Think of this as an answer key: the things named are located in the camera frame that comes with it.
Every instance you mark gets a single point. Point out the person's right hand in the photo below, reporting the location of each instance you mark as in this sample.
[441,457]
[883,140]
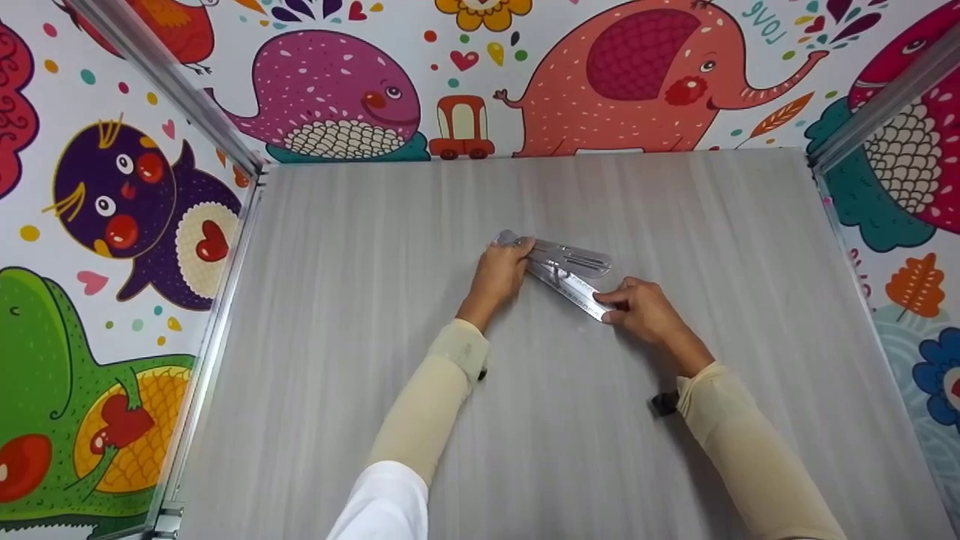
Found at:
[649,315]

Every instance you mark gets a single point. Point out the person's left hand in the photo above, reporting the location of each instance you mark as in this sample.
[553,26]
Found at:
[495,277]

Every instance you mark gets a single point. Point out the person's right thumb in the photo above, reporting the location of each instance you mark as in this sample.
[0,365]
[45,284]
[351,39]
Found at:
[615,316]

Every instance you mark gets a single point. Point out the person's right index finger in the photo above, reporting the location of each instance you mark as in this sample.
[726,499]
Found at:
[613,297]

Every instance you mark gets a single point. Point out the person's left fingers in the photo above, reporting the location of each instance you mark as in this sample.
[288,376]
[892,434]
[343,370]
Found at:
[519,249]

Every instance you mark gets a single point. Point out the person's left forearm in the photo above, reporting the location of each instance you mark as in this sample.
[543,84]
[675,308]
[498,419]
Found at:
[427,409]

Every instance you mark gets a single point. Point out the person's right forearm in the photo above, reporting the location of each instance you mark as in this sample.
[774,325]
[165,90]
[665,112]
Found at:
[750,450]

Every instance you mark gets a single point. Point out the black wrist band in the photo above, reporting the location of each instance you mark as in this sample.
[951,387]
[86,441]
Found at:
[664,403]

